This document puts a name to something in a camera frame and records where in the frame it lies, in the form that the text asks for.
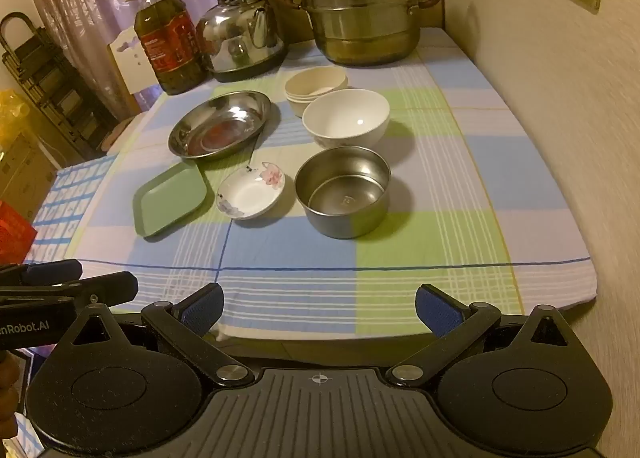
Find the stainless steel bowl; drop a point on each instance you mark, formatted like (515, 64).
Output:
(345, 188)

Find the large white ceramic bowl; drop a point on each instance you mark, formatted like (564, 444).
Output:
(345, 113)

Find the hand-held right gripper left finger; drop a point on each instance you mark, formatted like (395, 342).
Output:
(202, 309)

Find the red plastic crate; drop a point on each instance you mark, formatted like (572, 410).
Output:
(15, 233)

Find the stack of cream bowls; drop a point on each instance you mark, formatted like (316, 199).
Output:
(315, 80)

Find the stainless steel kettle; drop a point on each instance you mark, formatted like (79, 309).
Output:
(240, 38)

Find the person's left hand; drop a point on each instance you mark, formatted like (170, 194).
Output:
(9, 388)

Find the blue grid white towel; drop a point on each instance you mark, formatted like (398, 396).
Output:
(70, 208)

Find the yellow plastic bag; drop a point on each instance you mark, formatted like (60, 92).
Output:
(10, 113)

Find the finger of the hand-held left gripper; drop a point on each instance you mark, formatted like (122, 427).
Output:
(110, 290)
(55, 270)

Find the oval stainless steel plate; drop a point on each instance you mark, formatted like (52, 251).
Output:
(220, 123)

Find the green square plate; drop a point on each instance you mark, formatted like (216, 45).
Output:
(167, 200)

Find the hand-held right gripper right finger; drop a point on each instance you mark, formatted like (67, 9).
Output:
(436, 310)

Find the cooking oil bottle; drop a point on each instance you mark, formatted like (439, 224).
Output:
(167, 48)

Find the small floral white dish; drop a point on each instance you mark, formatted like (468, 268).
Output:
(250, 195)

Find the black folding rack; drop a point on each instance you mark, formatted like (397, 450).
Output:
(55, 78)

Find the stainless steel steamer pot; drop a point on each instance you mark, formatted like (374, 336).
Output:
(360, 13)

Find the cardboard box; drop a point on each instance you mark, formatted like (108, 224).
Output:
(25, 173)

